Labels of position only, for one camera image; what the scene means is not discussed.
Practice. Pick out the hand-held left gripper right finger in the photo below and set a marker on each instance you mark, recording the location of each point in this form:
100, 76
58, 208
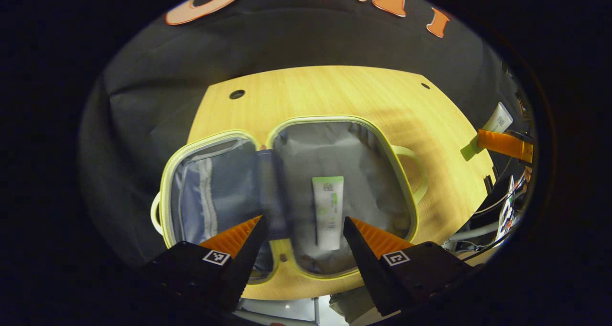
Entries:
361, 259

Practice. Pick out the white tube green label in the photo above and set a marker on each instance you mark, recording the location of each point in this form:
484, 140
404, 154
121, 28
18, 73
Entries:
329, 216

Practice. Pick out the white tube green cap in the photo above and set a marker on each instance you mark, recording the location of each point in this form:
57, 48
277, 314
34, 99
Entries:
499, 120

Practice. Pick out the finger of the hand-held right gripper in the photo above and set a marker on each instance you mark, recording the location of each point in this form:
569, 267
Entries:
507, 145

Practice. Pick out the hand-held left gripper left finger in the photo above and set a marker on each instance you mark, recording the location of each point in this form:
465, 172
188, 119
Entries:
251, 254

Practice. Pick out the cream suitcase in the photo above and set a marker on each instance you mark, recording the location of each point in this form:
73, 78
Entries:
363, 163

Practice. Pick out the black backdrop cloth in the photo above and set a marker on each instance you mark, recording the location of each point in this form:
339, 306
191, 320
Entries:
143, 101

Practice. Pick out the metal table leg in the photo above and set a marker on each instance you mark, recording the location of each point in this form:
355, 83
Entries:
316, 311

